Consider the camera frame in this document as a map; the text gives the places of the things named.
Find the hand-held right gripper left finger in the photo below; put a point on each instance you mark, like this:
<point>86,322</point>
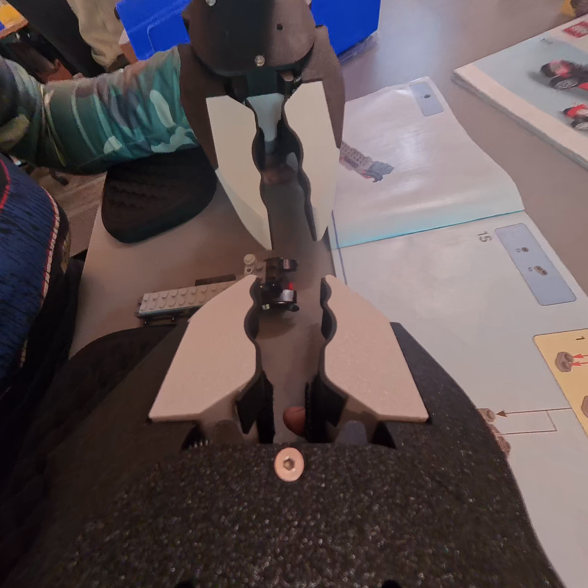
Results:
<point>216,358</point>

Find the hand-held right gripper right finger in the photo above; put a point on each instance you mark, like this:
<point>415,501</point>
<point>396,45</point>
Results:
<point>372,363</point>

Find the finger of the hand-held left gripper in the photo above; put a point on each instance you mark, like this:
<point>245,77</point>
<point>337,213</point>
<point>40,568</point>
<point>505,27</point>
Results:
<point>234,156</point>
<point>319,147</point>

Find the grey and black lego build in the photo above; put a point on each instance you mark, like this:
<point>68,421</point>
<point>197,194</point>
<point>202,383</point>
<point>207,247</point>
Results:
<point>183,294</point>

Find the person's left forearm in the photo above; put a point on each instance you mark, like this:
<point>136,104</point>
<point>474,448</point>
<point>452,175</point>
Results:
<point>92,119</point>

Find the open lego instruction booklet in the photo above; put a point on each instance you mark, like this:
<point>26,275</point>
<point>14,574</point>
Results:
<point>436,285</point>

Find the blue plastic bin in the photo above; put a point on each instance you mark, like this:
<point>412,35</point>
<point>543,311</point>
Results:
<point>349,23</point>

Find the person's right hand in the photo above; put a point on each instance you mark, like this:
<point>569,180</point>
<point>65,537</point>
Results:
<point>294,419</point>

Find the black quilted chair seat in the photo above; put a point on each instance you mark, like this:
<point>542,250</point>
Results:
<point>92,367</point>
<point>151,206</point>

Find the beige cloth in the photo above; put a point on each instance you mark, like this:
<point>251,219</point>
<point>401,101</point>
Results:
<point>99,27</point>

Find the blue patterned garment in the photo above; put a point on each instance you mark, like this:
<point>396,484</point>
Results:
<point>27,252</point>

